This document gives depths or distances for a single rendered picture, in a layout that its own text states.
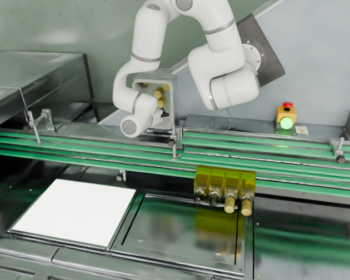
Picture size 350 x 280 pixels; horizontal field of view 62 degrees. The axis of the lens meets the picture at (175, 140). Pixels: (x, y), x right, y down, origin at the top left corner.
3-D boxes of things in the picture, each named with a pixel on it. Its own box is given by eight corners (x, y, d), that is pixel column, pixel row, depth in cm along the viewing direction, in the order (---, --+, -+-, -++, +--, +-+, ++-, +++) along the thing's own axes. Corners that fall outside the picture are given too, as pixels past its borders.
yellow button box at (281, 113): (274, 120, 125) (275, 128, 119) (277, 104, 121) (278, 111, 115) (291, 121, 124) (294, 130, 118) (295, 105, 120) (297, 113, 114)
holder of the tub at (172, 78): (144, 127, 142) (139, 135, 136) (139, 73, 128) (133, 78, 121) (178, 130, 139) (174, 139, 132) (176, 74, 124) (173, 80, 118)
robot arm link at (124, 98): (165, 52, 86) (154, 111, 99) (125, 39, 88) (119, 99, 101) (154, 62, 80) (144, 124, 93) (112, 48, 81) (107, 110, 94)
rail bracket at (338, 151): (326, 143, 112) (334, 163, 101) (330, 126, 108) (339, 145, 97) (337, 144, 111) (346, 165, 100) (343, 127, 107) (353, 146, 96)
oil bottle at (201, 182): (200, 165, 130) (191, 197, 112) (200, 154, 127) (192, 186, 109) (213, 166, 129) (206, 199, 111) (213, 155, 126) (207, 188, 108)
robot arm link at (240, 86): (262, 83, 96) (263, 103, 83) (224, 94, 101) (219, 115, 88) (254, 55, 92) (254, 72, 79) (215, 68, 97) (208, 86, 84)
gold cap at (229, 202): (224, 204, 107) (223, 212, 103) (225, 196, 105) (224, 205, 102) (234, 205, 106) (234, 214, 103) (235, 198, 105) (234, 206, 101)
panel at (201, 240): (56, 181, 142) (8, 236, 114) (55, 176, 140) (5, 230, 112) (245, 207, 124) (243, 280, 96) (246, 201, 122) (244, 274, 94)
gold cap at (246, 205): (244, 208, 106) (244, 217, 102) (239, 201, 105) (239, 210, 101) (253, 205, 104) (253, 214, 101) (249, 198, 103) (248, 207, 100)
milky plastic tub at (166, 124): (142, 118, 139) (136, 126, 132) (138, 72, 127) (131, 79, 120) (178, 121, 136) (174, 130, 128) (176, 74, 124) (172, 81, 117)
